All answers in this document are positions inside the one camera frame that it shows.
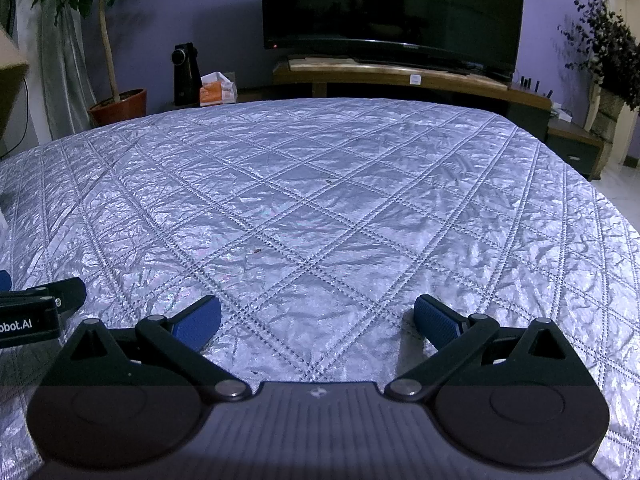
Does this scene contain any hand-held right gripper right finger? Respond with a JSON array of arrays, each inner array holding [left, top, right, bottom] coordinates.
[[382, 294, 591, 402]]

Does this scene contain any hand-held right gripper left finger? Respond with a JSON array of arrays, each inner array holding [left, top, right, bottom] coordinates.
[[47, 295, 251, 402]]

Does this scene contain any silver quilted blanket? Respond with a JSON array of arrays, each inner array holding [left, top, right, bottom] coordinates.
[[0, 97, 640, 466]]

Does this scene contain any tan board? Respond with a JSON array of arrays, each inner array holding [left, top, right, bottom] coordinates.
[[0, 27, 32, 153]]

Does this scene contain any potted tree in terracotta pot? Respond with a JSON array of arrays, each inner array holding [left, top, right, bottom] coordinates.
[[32, 0, 153, 128]]

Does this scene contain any grey curtain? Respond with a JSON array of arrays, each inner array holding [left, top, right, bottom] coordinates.
[[37, 0, 98, 141]]

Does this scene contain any dark low cabinet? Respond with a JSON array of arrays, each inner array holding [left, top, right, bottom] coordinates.
[[547, 120, 606, 181]]

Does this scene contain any orange tissue box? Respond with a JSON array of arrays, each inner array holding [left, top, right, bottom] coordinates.
[[199, 71, 238, 107]]

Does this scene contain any wooden television stand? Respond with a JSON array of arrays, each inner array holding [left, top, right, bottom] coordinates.
[[272, 55, 553, 143]]

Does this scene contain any black tabletop device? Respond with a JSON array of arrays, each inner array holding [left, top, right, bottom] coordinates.
[[172, 42, 201, 107]]

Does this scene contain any black television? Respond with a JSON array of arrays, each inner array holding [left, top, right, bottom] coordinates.
[[261, 0, 527, 81]]

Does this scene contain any dried leafy plant in planter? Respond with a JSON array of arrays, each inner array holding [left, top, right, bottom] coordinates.
[[557, 0, 640, 143]]

